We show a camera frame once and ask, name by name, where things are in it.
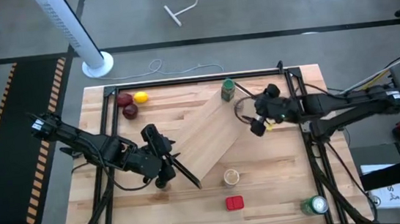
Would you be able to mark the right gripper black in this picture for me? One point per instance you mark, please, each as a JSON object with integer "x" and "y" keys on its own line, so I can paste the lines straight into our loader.
{"x": 277, "y": 110}

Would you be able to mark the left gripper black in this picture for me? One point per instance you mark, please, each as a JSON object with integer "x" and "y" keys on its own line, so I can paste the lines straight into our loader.
{"x": 148, "y": 165}

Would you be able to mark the green-lid spice jar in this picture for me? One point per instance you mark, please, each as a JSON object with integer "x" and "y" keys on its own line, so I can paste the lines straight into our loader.
{"x": 227, "y": 85}

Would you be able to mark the red smoked paprika tin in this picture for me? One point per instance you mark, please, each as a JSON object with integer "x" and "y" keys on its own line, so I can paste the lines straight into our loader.
{"x": 234, "y": 203}

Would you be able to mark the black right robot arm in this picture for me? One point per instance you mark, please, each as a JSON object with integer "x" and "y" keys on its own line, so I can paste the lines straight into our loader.
{"x": 331, "y": 101}

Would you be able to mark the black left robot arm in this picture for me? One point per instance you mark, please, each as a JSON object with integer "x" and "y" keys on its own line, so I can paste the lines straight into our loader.
{"x": 88, "y": 141}

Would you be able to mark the dark red apple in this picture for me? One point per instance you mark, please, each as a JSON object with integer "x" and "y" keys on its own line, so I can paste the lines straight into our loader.
{"x": 130, "y": 111}
{"x": 124, "y": 99}

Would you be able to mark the yellow lemon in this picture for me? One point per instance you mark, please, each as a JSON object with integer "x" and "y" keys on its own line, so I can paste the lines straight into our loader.
{"x": 140, "y": 97}

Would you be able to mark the green drink can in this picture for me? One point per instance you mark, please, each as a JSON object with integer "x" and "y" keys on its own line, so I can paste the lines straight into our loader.
{"x": 315, "y": 205}

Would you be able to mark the white T-shaped floor stand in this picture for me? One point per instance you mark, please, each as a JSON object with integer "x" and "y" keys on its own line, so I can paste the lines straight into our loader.
{"x": 173, "y": 16}

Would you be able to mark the black mat orange-striped edge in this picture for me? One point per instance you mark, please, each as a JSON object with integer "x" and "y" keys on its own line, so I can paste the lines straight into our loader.
{"x": 4, "y": 145}

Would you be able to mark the white printed paper sheet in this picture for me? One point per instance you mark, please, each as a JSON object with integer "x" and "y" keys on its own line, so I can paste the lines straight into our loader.
{"x": 396, "y": 196}

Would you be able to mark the white tower fan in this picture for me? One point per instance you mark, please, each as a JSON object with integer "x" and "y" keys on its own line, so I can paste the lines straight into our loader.
{"x": 63, "y": 26}

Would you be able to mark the wooden shelf black metal frame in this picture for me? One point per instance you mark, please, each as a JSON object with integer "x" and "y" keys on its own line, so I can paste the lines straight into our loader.
{"x": 209, "y": 136}

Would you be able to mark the black aluminium table frame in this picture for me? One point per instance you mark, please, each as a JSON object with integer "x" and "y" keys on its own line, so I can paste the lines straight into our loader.
{"x": 200, "y": 79}

